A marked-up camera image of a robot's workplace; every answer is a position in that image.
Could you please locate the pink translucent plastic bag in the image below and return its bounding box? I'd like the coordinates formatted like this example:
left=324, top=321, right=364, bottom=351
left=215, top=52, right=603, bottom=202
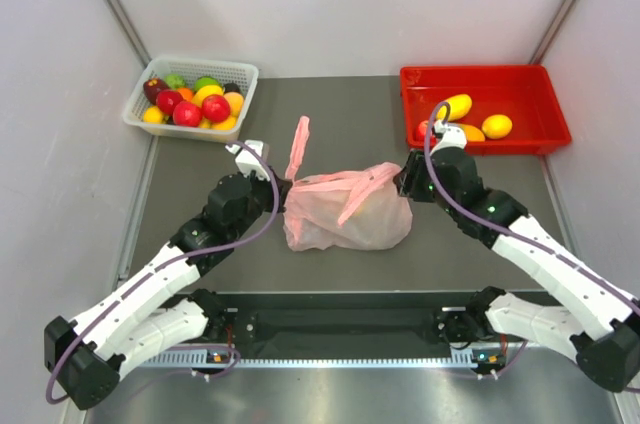
left=284, top=116, right=413, bottom=252

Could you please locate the red apple right in basket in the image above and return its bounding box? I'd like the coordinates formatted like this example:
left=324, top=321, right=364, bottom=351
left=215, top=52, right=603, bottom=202
left=201, top=94, right=231, bottom=123

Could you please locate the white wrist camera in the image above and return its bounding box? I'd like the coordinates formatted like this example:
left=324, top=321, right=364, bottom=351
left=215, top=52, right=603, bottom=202
left=430, top=121, right=467, bottom=154
left=225, top=140, right=270, bottom=181

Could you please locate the orange green mango in tray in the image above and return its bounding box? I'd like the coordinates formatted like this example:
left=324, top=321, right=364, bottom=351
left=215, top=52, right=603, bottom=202
left=458, top=124, right=486, bottom=143

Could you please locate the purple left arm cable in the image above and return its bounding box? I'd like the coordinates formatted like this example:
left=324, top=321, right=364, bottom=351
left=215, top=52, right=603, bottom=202
left=45, top=141, right=280, bottom=404

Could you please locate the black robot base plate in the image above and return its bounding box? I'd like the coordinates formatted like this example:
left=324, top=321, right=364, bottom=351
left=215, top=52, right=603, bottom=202
left=204, top=292, right=491, bottom=360

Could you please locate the yellow lemon in basket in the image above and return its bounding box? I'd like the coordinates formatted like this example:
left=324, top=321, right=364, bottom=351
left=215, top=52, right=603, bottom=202
left=142, top=106, right=166, bottom=124

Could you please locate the green apple in basket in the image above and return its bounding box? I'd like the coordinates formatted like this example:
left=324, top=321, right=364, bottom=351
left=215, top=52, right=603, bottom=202
left=193, top=76, right=220, bottom=92

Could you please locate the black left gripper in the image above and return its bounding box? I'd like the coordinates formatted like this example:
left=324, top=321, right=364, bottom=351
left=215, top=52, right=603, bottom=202
left=229, top=164, right=291, bottom=240

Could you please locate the orange peach in basket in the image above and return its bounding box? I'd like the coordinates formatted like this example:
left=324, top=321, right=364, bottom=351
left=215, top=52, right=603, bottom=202
left=223, top=92, right=245, bottom=118

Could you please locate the yellow banana in basket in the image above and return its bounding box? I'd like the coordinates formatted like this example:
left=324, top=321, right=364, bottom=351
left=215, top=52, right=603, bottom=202
left=191, top=85, right=224, bottom=107

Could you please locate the green lime in basket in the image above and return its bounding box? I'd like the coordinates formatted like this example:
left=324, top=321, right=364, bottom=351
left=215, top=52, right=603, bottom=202
left=163, top=73, right=188, bottom=89

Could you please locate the white perforated plastic basket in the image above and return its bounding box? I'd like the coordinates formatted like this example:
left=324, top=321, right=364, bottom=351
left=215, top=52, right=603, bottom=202
left=122, top=57, right=259, bottom=143

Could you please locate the dark fruit back in basket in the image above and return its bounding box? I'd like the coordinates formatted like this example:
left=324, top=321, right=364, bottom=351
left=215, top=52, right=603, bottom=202
left=223, top=82, right=242, bottom=94

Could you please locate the grey slotted cable duct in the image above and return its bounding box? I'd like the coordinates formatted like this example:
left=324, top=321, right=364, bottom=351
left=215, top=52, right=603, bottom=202
left=139, top=346, right=506, bottom=370

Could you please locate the red apple left in basket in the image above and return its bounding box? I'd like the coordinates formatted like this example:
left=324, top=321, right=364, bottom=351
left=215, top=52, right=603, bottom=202
left=155, top=89, right=183, bottom=116

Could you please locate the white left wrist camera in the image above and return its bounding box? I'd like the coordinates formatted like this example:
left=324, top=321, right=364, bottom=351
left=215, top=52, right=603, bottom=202
left=225, top=140, right=270, bottom=181

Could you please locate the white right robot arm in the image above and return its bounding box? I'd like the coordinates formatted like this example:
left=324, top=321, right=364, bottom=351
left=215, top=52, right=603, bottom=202
left=394, top=147, right=639, bottom=393

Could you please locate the red apple in basket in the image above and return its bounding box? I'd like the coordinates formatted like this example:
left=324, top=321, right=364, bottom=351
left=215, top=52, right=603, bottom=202
left=155, top=89, right=183, bottom=116
left=172, top=100, right=203, bottom=127
left=201, top=94, right=231, bottom=123

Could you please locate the dark red fruit in basket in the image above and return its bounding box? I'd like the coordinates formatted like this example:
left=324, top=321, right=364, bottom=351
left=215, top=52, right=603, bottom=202
left=142, top=78, right=170, bottom=105

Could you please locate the red apple in tray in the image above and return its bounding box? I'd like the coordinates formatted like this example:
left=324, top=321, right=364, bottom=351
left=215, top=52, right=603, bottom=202
left=414, top=120, right=436, bottom=146

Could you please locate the yellow mango in tray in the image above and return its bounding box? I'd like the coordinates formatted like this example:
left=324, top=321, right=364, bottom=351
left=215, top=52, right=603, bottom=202
left=435, top=94, right=472, bottom=122

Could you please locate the red apple middle in basket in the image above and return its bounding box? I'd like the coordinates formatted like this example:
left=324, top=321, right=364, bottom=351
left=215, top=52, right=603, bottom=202
left=172, top=100, right=203, bottom=127

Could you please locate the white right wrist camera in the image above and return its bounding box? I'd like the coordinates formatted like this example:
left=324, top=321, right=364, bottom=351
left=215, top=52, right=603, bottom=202
left=430, top=121, right=467, bottom=154

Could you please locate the small orange in basket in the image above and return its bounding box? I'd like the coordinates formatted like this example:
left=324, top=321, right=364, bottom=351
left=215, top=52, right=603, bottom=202
left=177, top=87, right=194, bottom=101

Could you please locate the yellow lemon in tray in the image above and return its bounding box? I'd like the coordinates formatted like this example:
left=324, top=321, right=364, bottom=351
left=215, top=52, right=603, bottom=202
left=481, top=114, right=513, bottom=140

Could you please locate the yellow fruit front in basket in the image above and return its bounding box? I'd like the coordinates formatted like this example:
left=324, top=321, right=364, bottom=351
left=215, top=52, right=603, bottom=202
left=211, top=116, right=237, bottom=131

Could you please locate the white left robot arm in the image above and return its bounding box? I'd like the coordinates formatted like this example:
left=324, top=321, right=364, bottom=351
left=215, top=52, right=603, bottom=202
left=44, top=172, right=293, bottom=410

